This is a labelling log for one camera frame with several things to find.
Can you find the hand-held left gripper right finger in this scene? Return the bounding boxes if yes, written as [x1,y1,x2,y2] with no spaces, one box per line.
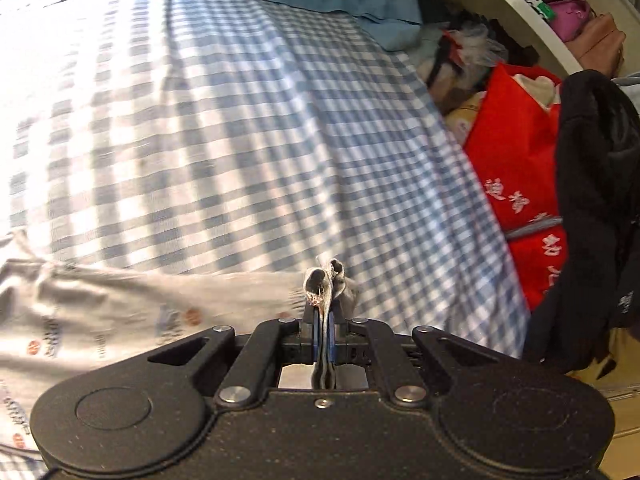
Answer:
[327,305,502,408]

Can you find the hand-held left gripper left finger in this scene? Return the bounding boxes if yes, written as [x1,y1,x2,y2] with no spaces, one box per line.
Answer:
[147,305,323,408]

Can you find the grey printed pants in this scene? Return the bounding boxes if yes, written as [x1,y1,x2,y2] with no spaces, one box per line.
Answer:
[0,230,363,466]

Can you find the blue checked bed sheet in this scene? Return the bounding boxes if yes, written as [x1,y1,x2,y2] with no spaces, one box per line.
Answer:
[0,0,531,358]

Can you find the red printed bag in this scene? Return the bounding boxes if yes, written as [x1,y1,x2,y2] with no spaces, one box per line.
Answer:
[462,62,572,312]

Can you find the black jacket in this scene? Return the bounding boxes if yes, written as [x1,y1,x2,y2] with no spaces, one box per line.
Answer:
[522,70,640,376]

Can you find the white shelf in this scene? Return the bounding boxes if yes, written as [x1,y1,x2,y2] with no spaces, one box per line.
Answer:
[450,0,586,77]

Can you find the small green white toy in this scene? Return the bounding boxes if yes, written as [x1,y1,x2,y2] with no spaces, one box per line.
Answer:
[527,0,557,22]

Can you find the brown bag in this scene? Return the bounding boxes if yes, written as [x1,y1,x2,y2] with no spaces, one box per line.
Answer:
[570,12,627,77]

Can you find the pink bag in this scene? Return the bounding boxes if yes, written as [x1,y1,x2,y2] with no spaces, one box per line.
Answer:
[547,0,594,42]

